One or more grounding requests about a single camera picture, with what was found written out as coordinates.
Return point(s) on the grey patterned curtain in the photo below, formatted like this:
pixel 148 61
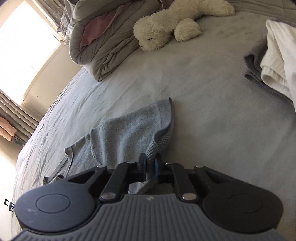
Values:
pixel 53 11
pixel 24 120

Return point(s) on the grey patterned right curtain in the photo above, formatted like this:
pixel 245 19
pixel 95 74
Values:
pixel 53 11

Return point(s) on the grey bed sheet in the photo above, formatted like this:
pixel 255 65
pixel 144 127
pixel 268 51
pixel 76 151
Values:
pixel 222 120

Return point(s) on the hanging peach quilted jacket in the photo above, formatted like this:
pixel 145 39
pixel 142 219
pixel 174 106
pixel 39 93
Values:
pixel 7 130

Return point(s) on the folded grey duvet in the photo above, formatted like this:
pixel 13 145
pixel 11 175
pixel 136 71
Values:
pixel 99 34

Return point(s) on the grey knit sweater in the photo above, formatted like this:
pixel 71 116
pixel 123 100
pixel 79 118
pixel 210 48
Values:
pixel 147 130

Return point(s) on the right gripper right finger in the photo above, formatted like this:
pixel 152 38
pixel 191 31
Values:
pixel 188 184

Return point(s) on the grey quilted headboard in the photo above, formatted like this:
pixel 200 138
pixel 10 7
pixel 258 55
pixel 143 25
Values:
pixel 281 8

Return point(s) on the small black chair stand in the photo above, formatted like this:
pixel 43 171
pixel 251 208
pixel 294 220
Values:
pixel 10 205

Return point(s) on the grey patterned left curtain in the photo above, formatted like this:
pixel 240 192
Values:
pixel 24 120

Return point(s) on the white plush toy dog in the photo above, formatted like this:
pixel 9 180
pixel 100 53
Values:
pixel 154 31

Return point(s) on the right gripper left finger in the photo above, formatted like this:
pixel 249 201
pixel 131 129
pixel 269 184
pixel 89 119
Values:
pixel 112 184

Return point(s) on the white crumpled garment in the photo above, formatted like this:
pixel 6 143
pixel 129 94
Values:
pixel 278 63

